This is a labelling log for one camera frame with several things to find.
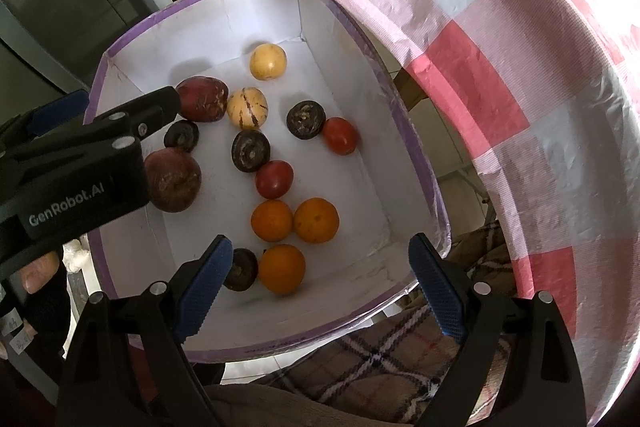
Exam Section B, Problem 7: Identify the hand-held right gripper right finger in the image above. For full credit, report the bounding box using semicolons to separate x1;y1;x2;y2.
407;232;587;427

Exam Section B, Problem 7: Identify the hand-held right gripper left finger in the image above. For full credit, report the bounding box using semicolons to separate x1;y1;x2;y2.
55;234;235;427

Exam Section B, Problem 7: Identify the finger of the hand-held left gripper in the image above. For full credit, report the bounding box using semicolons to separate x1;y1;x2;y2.
0;89;92;152
82;86;183;148

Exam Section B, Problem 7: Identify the wrinkled dark brown fruit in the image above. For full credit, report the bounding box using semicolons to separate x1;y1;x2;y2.
144;148;203;213

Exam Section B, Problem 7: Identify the striped yellow pepino melon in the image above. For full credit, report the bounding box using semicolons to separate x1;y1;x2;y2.
226;87;268;130

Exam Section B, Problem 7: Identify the white box with purple rim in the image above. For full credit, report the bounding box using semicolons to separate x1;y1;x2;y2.
82;0;453;364

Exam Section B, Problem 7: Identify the smooth yellow fruit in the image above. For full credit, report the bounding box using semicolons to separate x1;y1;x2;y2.
249;43;288;82

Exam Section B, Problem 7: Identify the person's left hand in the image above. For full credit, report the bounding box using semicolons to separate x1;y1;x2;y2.
0;249;73;360

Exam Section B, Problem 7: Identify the brown plaid blanket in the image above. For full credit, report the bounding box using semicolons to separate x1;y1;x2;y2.
255;227;516;423

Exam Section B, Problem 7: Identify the red white checkered tablecloth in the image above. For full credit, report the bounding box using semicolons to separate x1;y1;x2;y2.
304;0;640;427

